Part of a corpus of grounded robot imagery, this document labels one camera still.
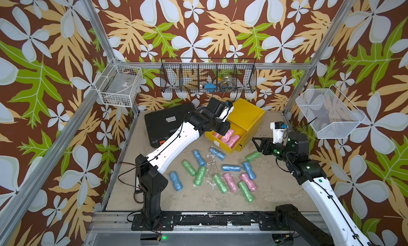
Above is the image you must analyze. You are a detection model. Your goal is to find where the green trash bag roll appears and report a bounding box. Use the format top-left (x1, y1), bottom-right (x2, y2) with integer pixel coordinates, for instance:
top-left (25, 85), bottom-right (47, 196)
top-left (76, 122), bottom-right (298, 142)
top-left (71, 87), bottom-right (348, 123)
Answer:
top-left (194, 166), bottom-right (207, 187)
top-left (212, 173), bottom-right (228, 194)
top-left (245, 151), bottom-right (262, 162)
top-left (238, 181), bottom-right (255, 203)
top-left (182, 160), bottom-right (197, 177)

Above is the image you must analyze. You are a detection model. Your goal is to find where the black plastic tool case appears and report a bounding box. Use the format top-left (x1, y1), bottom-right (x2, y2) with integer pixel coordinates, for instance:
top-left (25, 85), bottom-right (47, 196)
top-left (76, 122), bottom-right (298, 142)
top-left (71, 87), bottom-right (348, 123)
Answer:
top-left (144, 103), bottom-right (207, 148)

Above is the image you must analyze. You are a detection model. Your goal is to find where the white wire basket left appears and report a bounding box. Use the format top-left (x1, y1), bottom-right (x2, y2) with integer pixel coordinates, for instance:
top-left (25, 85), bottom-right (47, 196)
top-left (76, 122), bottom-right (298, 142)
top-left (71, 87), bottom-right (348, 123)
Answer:
top-left (96, 59), bottom-right (143, 108)

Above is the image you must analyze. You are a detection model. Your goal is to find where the white mesh basket right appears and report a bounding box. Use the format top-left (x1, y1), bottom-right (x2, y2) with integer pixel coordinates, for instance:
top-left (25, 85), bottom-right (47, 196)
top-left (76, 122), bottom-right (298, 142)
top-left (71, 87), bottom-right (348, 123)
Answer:
top-left (295, 85), bottom-right (366, 139)

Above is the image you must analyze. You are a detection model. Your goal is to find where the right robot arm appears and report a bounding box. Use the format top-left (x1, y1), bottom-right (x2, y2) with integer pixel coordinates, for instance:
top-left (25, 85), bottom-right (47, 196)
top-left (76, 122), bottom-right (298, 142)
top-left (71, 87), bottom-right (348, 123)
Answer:
top-left (252, 131), bottom-right (372, 246)

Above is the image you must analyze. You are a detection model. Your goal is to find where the black wire basket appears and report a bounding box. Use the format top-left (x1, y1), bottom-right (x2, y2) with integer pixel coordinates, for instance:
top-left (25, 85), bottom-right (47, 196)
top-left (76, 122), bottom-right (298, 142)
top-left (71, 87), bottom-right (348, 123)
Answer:
top-left (158, 58), bottom-right (257, 94)

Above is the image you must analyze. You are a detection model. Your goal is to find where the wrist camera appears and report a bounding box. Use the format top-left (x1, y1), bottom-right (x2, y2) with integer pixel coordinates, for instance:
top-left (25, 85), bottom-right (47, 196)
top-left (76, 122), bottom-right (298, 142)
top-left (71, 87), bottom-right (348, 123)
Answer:
top-left (270, 121), bottom-right (288, 144)
top-left (206, 97), bottom-right (234, 122)

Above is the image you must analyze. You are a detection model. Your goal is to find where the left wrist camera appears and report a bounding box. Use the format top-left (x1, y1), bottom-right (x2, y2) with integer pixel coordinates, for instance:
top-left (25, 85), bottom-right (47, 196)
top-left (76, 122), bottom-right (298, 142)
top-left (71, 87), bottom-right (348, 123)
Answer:
top-left (206, 97), bottom-right (234, 122)

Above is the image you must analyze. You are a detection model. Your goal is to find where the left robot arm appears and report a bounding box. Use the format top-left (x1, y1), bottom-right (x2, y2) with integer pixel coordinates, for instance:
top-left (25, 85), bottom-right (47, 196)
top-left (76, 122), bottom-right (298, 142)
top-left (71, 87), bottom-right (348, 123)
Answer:
top-left (136, 105), bottom-right (234, 230)

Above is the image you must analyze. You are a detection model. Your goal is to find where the blue trash bag roll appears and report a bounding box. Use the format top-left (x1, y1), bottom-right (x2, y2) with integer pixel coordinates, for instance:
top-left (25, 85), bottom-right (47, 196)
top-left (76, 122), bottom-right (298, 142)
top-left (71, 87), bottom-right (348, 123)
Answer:
top-left (210, 147), bottom-right (226, 161)
top-left (242, 162), bottom-right (256, 180)
top-left (222, 165), bottom-right (241, 172)
top-left (193, 150), bottom-right (207, 166)
top-left (170, 171), bottom-right (183, 191)

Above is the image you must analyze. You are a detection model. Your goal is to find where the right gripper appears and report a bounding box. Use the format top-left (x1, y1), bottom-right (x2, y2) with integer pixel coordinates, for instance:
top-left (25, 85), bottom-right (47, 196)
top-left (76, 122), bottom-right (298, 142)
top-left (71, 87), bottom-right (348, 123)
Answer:
top-left (252, 136), bottom-right (296, 166)

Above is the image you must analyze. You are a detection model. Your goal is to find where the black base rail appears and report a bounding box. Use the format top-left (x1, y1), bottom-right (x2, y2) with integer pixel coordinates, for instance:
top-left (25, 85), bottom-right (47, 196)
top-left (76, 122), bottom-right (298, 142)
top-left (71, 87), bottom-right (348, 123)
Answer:
top-left (131, 211), bottom-right (287, 232)

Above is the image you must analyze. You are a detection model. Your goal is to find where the yellow plastic drawer cabinet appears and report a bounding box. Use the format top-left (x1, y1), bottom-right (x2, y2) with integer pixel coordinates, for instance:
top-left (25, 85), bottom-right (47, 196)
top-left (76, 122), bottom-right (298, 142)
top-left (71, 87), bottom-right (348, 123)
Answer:
top-left (205, 98), bottom-right (266, 154)

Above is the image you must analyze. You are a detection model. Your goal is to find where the yellow top drawer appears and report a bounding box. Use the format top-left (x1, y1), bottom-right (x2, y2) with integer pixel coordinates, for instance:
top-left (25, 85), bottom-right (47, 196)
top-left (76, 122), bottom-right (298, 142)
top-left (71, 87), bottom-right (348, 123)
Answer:
top-left (205, 124), bottom-right (248, 154)

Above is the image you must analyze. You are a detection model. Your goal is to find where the pink trash bag roll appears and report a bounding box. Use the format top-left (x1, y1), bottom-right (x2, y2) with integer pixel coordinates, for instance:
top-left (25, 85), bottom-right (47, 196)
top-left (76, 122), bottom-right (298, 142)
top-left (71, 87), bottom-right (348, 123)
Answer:
top-left (221, 129), bottom-right (235, 143)
top-left (226, 134), bottom-right (241, 149)
top-left (214, 132), bottom-right (222, 139)
top-left (223, 173), bottom-right (239, 193)
top-left (240, 173), bottom-right (258, 192)

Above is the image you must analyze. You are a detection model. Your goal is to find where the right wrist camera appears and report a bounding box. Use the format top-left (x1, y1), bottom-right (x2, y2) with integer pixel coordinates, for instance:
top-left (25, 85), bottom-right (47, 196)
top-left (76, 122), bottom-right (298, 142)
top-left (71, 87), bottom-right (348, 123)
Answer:
top-left (270, 121), bottom-right (288, 144)

